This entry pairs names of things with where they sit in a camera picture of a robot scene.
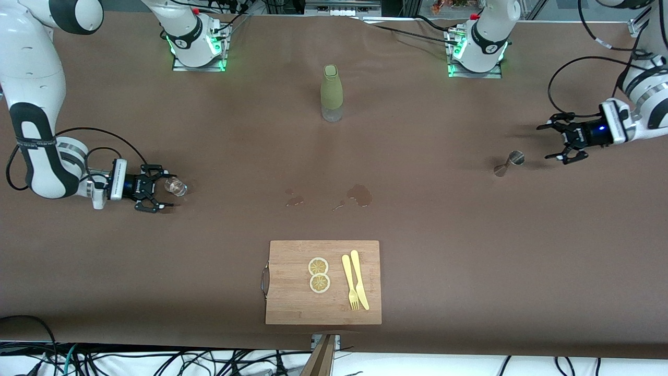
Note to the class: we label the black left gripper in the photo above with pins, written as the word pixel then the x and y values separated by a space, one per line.
pixel 585 133

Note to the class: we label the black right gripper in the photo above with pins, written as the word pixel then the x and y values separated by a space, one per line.
pixel 130 186

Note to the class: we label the clear glass cup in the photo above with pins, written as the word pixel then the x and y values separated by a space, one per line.
pixel 176 187

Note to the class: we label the steel double jigger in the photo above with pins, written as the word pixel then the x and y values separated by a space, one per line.
pixel 509 163

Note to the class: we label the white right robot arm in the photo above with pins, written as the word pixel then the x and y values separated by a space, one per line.
pixel 31 78

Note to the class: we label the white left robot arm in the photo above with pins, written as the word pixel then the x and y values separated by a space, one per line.
pixel 488 36

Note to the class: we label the bamboo cutting board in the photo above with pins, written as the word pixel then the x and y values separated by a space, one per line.
pixel 292 292

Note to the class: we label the lemon slice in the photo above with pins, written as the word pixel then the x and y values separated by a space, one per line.
pixel 318 266
pixel 320 283

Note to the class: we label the green sleeved glass bottle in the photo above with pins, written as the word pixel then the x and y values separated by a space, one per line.
pixel 332 91

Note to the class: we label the yellow plastic fork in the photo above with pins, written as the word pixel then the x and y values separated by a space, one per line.
pixel 348 277

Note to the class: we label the yellow plastic knife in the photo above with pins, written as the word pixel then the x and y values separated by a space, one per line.
pixel 360 287

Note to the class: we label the grey power strip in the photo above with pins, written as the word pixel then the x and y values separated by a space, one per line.
pixel 342 6

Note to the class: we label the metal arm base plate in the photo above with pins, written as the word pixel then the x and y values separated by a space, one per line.
pixel 219 62
pixel 496 74

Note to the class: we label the aluminium frame corner bracket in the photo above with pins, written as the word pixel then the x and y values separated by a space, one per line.
pixel 637 28

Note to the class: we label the wooden post with bracket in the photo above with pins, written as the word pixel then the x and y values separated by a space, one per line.
pixel 321 360

